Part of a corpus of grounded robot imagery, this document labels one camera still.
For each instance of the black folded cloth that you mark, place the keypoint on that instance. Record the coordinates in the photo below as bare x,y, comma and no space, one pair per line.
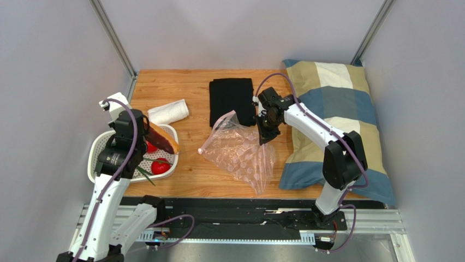
229,94

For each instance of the plaid pillow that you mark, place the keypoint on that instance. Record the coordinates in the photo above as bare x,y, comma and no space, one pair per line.
339,94

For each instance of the left aluminium frame post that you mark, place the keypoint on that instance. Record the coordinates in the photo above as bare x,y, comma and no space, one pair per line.
112,34

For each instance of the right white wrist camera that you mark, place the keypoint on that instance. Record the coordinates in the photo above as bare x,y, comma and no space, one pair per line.
255,101

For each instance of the aluminium frame post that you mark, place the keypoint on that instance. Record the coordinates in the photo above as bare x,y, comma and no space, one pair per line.
112,34
372,31

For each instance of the right aluminium frame post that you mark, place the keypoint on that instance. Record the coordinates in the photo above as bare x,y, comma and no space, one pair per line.
372,31

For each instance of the white rolled towel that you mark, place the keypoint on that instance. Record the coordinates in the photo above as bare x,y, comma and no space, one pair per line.
169,113

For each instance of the orange fake carrot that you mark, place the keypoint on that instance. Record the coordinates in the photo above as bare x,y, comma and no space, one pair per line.
163,140

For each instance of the red fake apple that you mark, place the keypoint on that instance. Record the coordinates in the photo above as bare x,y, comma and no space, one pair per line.
160,166

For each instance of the white perforated plastic basket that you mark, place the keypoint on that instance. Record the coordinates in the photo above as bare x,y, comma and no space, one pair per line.
100,143

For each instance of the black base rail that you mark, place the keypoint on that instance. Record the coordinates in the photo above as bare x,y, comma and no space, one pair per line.
274,222

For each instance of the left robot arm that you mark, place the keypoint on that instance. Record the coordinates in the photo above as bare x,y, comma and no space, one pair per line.
97,241

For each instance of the red fake tomato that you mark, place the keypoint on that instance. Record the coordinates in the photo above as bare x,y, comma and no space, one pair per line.
151,148

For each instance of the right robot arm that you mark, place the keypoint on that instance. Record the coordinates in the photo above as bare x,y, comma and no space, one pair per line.
344,159

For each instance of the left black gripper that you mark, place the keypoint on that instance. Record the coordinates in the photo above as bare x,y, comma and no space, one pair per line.
147,132

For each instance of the clear zip top bag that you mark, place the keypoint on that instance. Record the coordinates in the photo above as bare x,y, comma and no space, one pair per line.
235,148

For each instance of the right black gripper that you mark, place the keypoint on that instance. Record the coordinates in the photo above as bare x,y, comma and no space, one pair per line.
267,125

